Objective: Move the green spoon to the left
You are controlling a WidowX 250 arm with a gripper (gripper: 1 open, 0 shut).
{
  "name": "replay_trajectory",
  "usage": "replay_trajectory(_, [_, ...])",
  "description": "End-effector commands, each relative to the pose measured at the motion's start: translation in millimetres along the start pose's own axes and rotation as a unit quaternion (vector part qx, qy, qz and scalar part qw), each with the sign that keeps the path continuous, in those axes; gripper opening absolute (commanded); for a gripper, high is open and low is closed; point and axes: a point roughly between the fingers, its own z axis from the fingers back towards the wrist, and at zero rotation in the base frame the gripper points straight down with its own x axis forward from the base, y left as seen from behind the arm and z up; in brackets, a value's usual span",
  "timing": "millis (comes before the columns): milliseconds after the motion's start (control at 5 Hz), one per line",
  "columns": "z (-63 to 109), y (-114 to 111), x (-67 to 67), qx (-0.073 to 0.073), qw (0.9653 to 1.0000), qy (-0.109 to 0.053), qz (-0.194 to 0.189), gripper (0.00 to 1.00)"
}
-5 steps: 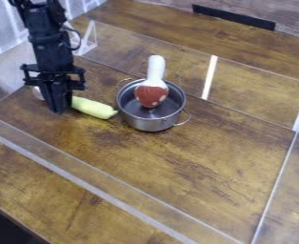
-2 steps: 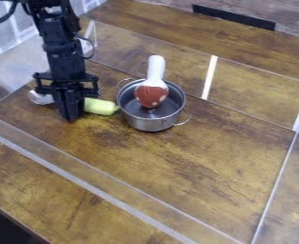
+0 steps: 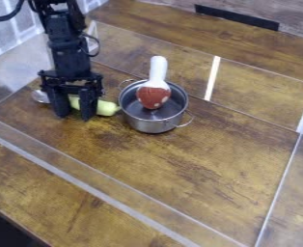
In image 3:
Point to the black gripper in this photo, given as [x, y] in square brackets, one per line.
[85, 85]

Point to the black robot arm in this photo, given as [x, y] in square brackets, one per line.
[63, 24]

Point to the red white toy mushroom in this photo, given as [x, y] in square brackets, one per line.
[153, 93]

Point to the small steel pot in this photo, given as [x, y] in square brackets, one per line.
[153, 121]

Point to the black bar on table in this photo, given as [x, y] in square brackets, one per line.
[245, 19]

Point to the clear acrylic triangle bracket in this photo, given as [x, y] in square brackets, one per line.
[91, 39]

